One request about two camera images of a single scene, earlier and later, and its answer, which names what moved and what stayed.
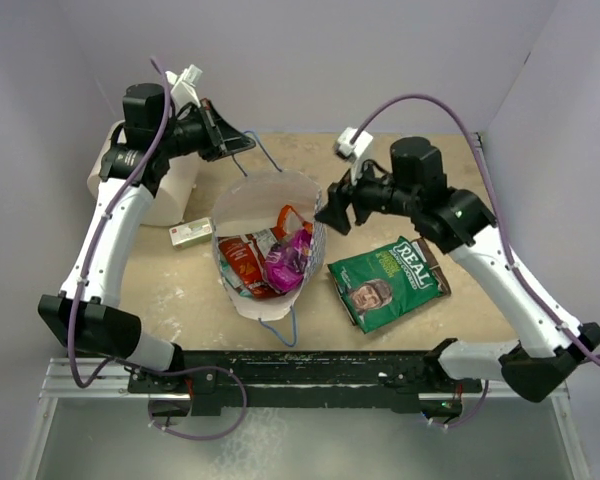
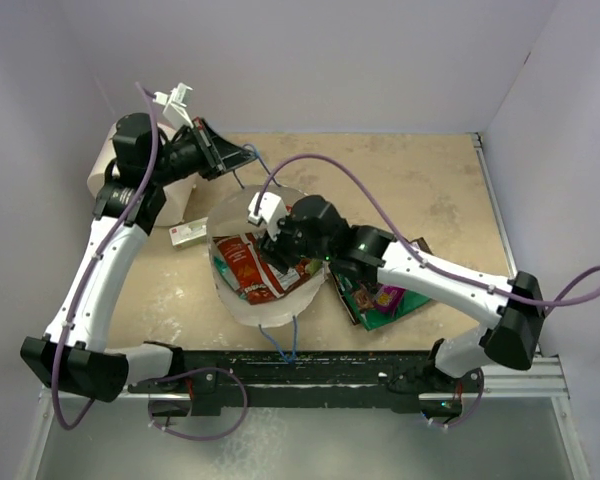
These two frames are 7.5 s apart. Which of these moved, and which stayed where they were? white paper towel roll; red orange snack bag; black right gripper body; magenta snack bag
Moved: magenta snack bag; black right gripper body
Stayed: white paper towel roll; red orange snack bag
